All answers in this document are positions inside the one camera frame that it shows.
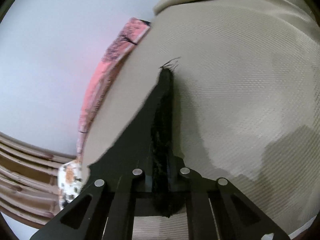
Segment black pants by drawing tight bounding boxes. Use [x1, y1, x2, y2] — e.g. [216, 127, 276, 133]
[87, 64, 183, 217]

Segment white floral pillow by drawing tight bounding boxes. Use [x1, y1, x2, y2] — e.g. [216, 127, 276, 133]
[57, 158, 82, 210]

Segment beige curtain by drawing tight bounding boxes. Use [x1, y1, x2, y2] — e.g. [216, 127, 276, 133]
[1, 134, 74, 229]

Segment beige textured bed sheet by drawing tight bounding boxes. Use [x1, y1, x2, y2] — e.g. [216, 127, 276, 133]
[83, 0, 319, 237]

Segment pink striped tree pillow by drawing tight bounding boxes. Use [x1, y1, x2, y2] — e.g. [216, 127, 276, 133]
[76, 17, 150, 157]

